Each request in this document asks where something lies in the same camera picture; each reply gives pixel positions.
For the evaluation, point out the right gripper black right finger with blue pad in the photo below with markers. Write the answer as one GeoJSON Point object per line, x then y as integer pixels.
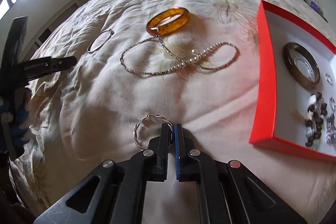
{"type": "Point", "coordinates": [228, 192]}

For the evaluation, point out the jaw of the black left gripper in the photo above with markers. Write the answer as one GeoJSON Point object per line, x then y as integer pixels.
{"type": "Point", "coordinates": [62, 64]}

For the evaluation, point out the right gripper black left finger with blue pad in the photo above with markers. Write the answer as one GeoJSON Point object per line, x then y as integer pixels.
{"type": "Point", "coordinates": [114, 192]}

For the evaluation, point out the large twisted silver hoop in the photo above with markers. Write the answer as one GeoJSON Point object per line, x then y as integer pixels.
{"type": "Point", "coordinates": [147, 117]}

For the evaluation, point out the dark olive bangle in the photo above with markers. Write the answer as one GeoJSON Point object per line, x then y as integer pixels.
{"type": "Point", "coordinates": [301, 65]}

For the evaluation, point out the red jewelry box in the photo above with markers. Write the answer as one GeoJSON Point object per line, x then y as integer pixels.
{"type": "Point", "coordinates": [289, 118]}

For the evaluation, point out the gloved left hand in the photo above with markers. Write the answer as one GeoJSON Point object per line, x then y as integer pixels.
{"type": "Point", "coordinates": [20, 127]}

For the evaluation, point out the thin silver bangle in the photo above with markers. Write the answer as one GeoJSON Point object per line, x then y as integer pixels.
{"type": "Point", "coordinates": [99, 40]}

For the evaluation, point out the floral cream bedspread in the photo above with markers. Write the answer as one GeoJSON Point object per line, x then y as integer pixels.
{"type": "Point", "coordinates": [87, 114]}

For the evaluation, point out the amber orange bangle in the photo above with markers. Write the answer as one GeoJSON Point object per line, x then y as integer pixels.
{"type": "Point", "coordinates": [168, 21]}

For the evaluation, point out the wooden nightstand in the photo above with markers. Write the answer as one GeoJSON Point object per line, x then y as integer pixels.
{"type": "Point", "coordinates": [316, 8]}

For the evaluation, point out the low wooden wall cabinet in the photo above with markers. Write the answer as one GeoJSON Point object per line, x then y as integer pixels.
{"type": "Point", "coordinates": [35, 39]}

